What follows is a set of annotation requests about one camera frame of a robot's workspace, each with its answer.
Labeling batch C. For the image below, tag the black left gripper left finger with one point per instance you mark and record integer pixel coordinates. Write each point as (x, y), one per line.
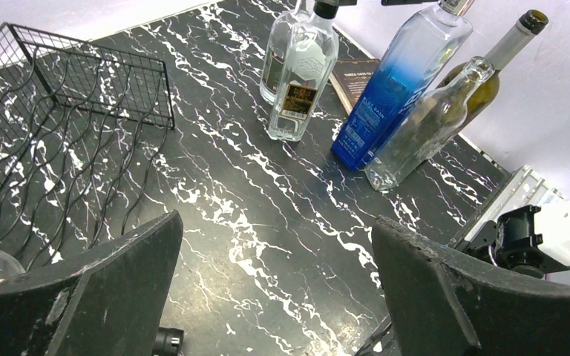
(105, 301)

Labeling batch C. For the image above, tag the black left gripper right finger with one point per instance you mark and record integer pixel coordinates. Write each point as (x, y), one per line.
(444, 302)

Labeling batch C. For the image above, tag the square clear bottle black cap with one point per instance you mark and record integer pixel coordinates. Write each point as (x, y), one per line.
(310, 58)

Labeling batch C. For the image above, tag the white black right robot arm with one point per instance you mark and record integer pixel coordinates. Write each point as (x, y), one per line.
(531, 240)

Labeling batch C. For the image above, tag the blue glass bottle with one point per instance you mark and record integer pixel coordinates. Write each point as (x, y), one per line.
(421, 47)

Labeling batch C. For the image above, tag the clear bottle white cap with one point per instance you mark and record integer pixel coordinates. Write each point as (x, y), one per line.
(277, 45)

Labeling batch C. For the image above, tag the brown booklet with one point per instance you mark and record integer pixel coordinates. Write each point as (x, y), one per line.
(349, 78)

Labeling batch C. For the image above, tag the black wire wine rack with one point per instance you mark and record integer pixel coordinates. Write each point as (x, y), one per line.
(82, 129)

